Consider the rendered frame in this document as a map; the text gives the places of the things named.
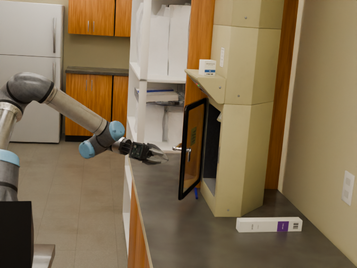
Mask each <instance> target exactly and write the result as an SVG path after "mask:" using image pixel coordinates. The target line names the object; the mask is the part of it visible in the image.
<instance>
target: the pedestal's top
mask: <svg viewBox="0 0 357 268"><path fill-rule="evenodd" d="M54 257H55V244H34V246H33V264H32V268H51V267H52V263H53V260H54Z"/></svg>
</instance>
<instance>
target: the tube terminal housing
mask: <svg viewBox="0 0 357 268"><path fill-rule="evenodd" d="M280 38H281V29H268V28H251V27H235V26H223V25H216V24H214V25H213V31H212V45H211V58H210V59H211V60H214V61H216V71H215V73H216V74H217V75H219V76H221V77H223V78H225V79H226V88H225V100H224V104H218V103H216V102H215V101H214V100H212V99H211V98H210V97H207V98H208V105H209V104H211V105H213V106H214V107H215V108H216V109H218V110H219V111H220V112H221V114H222V118H221V125H220V138H219V147H220V155H219V163H217V175H216V178H209V179H216V187H215V196H213V195H212V193H211V192H210V190H209V188H208V187H207V185H206V184H205V182H204V180H203V172H202V182H201V185H200V192H201V194H202V195H203V197H204V199H205V201H206V202H207V204H208V206H209V208H210V209H211V211H212V213H213V215H214V217H241V216H243V215H245V214H247V213H249V212H251V211H253V210H255V209H256V208H258V207H260V206H262V205H263V198H264V188H265V179H266V169H267V159H268V149H269V140H270V130H271V120H272V114H273V104H274V93H275V83H276V74H277V64H278V54H279V44H280ZM221 47H224V48H225V51H224V64H223V68H222V67H220V66H219V65H220V53H221Z"/></svg>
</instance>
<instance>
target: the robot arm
mask: <svg viewBox="0 0 357 268"><path fill-rule="evenodd" d="M32 101H37V102H39V103H40V104H43V103H45V104H47V105H48V106H50V107H51V108H53V109H55V110H57V111H58V112H60V113H61V114H63V115H65V116H66V117H67V118H69V119H71V120H72V121H74V122H75V123H77V124H79V125H80V126H82V127H84V128H85V129H87V130H88V131H90V132H92V133H93V134H94V135H93V136H92V137H91V138H90V139H88V140H85V141H84V142H82V143H81V144H80V145H79V152H80V154H81V156H82V157H84V158H86V159H89V158H92V157H94V156H96V155H98V154H100V153H102V152H104V151H106V150H109V151H112V152H115V153H118V154H121V155H127V154H128V153H129V158H132V159H134V160H137V161H142V163H144V164H147V165H155V164H162V163H166V162H168V157H167V156H166V154H165V153H164V152H163V151H162V150H161V149H160V148H159V147H158V146H156V145H154V144H150V143H147V144H145V143H143V144H142V143H138V142H135V141H133V142H132V141H131V140H130V139H127V138H124V137H123V136H124V134H125V129H124V126H123V124H121V122H119V121H113V122H111V123H110V122H108V121H107V120H105V119H104V118H102V117H101V116H99V115H98V114H96V113H95V112H93V111H92V110H90V109H88V108H87V107H85V106H84V105H82V104H81V103H79V102H78V101H76V100H75V99H73V98H72V97H70V96H69V95H67V94H66V93H64V92H63V91H61V90H59V89H58V88H56V87H55V83H54V82H52V81H51V80H49V79H47V78H45V77H43V76H41V75H38V74H35V73H31V72H20V73H17V74H15V75H14V76H12V77H11V78H10V79H9V80H8V81H7V82H6V83H5V84H4V85H3V86H2V87H1V88H0V201H18V181H19V168H20V160H19V157H18V156H17V155H16V154H15V153H13V152H11V151H8V150H7V147H8V145H9V142H10V139H11V136H12V133H13V130H14V127H15V124H16V123H17V122H19V121H20V120H21V119H22V116H23V112H24V109H25V108H26V106H27V105H28V104H30V103H31V102H32ZM154 155H158V156H160V157H163V158H164V159H161V158H156V157H154Z"/></svg>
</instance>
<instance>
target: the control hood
mask: <svg viewBox="0 0 357 268"><path fill-rule="evenodd" d="M184 71H185V73H186V74H187V75H188V76H189V77H190V78H192V79H193V80H194V81H196V82H197V83H198V84H199V85H200V86H201V87H202V88H203V89H204V91H205V92H206V93H207V94H208V95H209V96H210V98H211V99H212V100H214V101H215V102H216V103H218V104H224V100H225V88H226V79H225V78H223V77H221V76H219V75H217V74H215V76H203V75H200V74H199V70H195V69H185V70H184Z"/></svg>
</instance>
